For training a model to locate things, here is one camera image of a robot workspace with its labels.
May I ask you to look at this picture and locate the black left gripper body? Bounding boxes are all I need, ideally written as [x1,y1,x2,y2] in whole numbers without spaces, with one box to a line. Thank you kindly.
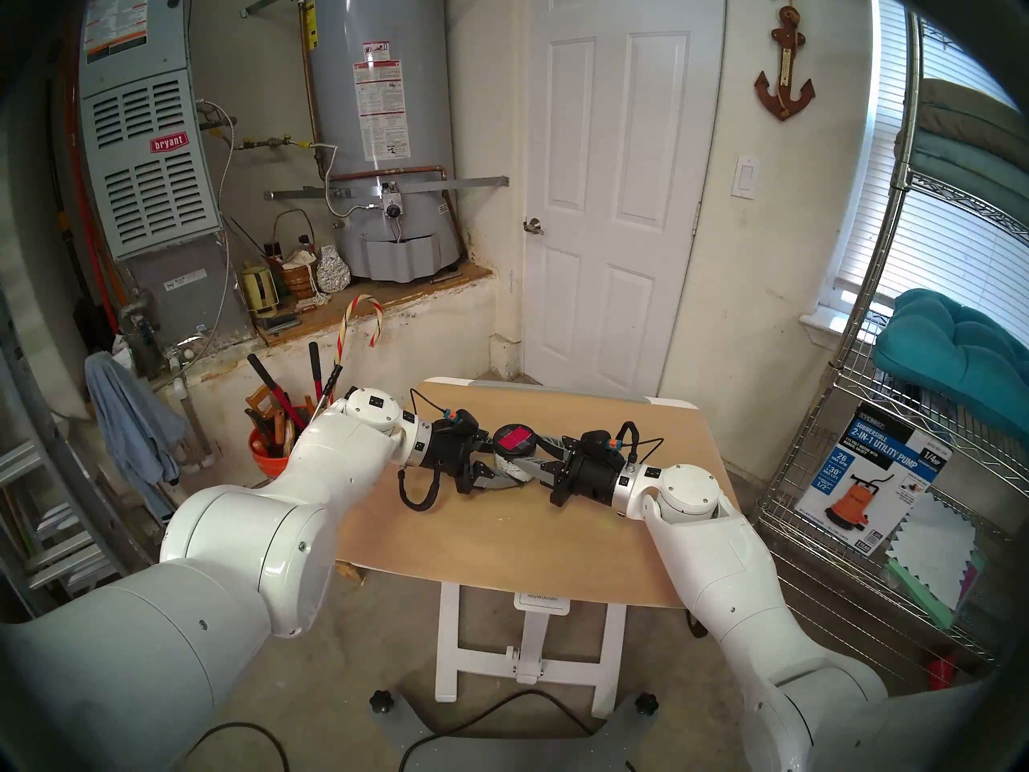
[424,431,491,495]

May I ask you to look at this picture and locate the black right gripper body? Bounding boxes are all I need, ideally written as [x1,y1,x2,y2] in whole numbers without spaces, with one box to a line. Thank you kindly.
[551,453,628,507]

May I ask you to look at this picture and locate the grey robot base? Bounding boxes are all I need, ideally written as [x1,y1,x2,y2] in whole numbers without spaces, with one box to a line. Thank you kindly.
[370,690,660,772]

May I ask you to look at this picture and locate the white platform with wooden top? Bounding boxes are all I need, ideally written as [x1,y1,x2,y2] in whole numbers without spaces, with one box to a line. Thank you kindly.
[157,262,523,506]

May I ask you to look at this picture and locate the striped candy cane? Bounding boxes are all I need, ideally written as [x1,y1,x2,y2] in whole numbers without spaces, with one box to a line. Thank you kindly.
[330,294,385,397]

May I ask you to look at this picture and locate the crumpled foil lump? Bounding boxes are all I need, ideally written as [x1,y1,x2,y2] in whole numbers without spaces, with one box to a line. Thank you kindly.
[317,245,352,294]

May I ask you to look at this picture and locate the white panel door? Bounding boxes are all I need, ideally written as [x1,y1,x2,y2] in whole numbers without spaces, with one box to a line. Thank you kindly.
[523,0,728,401]

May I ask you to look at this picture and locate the yellow metal can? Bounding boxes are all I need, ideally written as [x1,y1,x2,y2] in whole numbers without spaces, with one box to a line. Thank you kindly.
[241,264,281,319]

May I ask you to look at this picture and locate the copper water pipe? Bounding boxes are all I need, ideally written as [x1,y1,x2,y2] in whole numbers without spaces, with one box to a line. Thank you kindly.
[330,165,449,186]

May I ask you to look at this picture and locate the utility pump box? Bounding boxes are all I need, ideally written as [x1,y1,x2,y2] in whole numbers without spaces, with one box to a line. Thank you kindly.
[794,400,953,558]

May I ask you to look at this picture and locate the blue hanging cloth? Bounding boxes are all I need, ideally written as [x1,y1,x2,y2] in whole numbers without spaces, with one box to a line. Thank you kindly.
[85,351,190,530]

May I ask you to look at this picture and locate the green foam sheet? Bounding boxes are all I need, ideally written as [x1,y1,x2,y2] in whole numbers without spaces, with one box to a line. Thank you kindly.
[887,557,986,630]

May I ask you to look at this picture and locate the white zigzag edged paper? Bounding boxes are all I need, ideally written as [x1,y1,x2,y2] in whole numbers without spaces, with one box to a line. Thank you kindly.
[887,493,982,610]

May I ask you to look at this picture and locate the grey water heater tank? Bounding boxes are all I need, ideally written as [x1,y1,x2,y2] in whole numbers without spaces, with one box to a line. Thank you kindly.
[305,0,467,283]

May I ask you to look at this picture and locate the teal tufted cushion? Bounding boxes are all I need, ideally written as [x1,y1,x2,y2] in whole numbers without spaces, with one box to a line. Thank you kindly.
[873,288,1029,441]

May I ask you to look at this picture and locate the aluminium step ladder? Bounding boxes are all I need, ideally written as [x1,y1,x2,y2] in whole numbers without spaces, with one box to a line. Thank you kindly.
[0,296,186,618]

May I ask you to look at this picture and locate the grey bryant furnace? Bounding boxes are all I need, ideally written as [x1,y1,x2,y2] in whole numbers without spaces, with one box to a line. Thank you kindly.
[78,0,254,349]

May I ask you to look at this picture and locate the white window blinds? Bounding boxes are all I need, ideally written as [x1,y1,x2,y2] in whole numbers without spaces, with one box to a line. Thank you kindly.
[836,0,1029,329]

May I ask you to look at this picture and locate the green flat cushion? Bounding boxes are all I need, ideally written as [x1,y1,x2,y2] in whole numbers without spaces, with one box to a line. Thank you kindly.
[894,129,1029,200]

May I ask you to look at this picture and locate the olive flat cushion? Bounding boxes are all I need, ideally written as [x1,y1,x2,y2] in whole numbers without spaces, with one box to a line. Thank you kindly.
[916,77,1029,148]

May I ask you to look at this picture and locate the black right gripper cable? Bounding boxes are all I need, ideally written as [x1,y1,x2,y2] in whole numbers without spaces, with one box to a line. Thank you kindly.
[615,421,666,467]

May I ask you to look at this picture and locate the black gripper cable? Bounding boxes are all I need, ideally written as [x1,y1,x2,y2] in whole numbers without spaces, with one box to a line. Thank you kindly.
[398,466,443,512]
[615,421,666,467]

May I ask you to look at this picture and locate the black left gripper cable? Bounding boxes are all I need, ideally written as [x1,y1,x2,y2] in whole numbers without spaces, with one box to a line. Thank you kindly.
[398,466,443,512]

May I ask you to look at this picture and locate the black handled metal tool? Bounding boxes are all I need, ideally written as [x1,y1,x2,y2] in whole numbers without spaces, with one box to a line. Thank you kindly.
[310,363,344,425]

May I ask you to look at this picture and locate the white folding table frame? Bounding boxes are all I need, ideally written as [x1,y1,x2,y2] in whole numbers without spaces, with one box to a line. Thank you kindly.
[434,581,628,719]

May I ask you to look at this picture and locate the wooden handled saw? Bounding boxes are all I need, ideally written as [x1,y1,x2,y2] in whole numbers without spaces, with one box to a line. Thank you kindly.
[245,384,284,454]

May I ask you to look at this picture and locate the black floor cable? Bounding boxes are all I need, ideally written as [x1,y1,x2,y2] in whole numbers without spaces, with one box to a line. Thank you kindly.
[398,688,596,772]

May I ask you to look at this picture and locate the wicker basket with handle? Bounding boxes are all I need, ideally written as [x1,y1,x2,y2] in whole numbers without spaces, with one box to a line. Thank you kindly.
[273,209,321,301]

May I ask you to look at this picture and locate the metal heater strap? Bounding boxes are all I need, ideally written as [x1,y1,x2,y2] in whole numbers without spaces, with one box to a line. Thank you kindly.
[265,175,510,202]

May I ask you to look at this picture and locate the rusty anchor wall decoration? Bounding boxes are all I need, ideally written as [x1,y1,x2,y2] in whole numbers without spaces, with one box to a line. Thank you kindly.
[754,0,817,122]

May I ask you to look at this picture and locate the chrome wire shelf rack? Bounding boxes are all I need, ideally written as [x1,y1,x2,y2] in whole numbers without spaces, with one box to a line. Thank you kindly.
[752,10,1029,739]

